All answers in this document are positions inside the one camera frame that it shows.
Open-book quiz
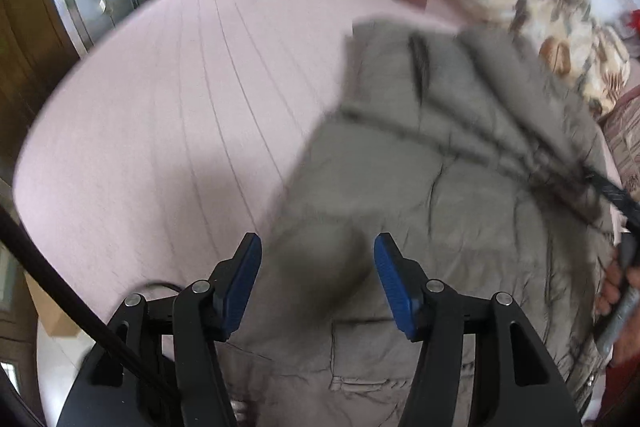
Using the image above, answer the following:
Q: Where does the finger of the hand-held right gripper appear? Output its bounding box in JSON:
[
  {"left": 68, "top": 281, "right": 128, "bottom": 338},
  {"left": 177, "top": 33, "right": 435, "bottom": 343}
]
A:
[{"left": 586, "top": 173, "right": 640, "bottom": 232}]

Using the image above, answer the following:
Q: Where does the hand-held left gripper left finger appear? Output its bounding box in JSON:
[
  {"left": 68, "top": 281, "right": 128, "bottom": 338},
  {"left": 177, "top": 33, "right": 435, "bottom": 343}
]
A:
[{"left": 57, "top": 232, "right": 263, "bottom": 427}]

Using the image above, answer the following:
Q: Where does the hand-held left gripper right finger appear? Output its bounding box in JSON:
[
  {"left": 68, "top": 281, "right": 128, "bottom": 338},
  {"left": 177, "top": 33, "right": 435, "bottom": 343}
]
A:
[{"left": 374, "top": 232, "right": 585, "bottom": 427}]

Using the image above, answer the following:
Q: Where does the olive hooded puffer jacket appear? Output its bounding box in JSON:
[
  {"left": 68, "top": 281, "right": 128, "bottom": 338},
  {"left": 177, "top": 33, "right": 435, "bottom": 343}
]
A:
[{"left": 220, "top": 19, "right": 622, "bottom": 427}]

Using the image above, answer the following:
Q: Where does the person's right forearm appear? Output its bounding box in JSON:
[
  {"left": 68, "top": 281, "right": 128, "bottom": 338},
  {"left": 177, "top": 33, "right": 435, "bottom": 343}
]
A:
[{"left": 600, "top": 354, "right": 640, "bottom": 427}]

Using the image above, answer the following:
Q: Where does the person's right hand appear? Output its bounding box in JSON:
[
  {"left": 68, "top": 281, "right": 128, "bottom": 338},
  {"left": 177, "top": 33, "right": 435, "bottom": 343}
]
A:
[{"left": 594, "top": 256, "right": 640, "bottom": 365}]

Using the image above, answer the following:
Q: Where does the striped floral headboard cushion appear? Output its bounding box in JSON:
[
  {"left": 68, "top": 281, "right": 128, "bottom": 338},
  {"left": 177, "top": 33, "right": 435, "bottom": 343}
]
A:
[{"left": 597, "top": 87, "right": 640, "bottom": 202}]

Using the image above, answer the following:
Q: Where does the cardboard box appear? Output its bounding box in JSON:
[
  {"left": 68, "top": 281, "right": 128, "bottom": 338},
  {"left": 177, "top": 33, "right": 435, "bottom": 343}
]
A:
[{"left": 24, "top": 274, "right": 82, "bottom": 339}]

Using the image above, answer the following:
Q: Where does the pink quilted bed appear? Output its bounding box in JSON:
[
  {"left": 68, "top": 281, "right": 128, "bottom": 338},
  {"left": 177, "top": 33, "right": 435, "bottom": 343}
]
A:
[{"left": 12, "top": 0, "right": 471, "bottom": 323}]

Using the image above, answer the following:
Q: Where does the beige floral blanket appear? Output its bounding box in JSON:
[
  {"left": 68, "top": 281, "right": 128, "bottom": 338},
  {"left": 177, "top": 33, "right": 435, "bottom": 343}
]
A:
[{"left": 405, "top": 0, "right": 632, "bottom": 118}]

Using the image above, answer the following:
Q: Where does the wooden stained glass door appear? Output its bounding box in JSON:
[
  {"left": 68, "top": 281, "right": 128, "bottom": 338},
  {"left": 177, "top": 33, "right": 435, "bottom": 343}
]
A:
[{"left": 0, "top": 0, "right": 176, "bottom": 168}]

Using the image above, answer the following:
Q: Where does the thin black cable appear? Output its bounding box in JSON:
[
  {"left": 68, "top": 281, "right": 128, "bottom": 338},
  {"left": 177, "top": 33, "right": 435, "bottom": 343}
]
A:
[{"left": 134, "top": 280, "right": 182, "bottom": 295}]

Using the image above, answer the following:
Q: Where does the thick black cable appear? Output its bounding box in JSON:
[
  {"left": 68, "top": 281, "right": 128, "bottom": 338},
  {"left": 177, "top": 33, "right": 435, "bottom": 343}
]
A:
[{"left": 0, "top": 206, "right": 182, "bottom": 404}]

